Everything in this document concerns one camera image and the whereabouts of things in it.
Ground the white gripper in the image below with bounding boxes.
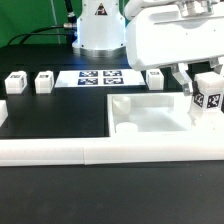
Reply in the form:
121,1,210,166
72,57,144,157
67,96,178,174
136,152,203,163
126,3,224,96

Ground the white square table top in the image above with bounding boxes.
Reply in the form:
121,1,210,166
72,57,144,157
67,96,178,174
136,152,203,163
107,93,224,136

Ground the white U-shaped fence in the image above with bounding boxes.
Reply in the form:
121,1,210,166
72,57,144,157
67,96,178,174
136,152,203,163
0,99,224,168

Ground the white sheet with tags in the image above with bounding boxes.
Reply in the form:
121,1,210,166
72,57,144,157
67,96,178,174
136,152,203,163
55,69,145,88

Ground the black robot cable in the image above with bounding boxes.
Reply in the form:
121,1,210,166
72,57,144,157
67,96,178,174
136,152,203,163
6,0,78,47

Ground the thin grey cable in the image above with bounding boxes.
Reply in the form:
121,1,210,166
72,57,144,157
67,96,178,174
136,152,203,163
49,0,62,45

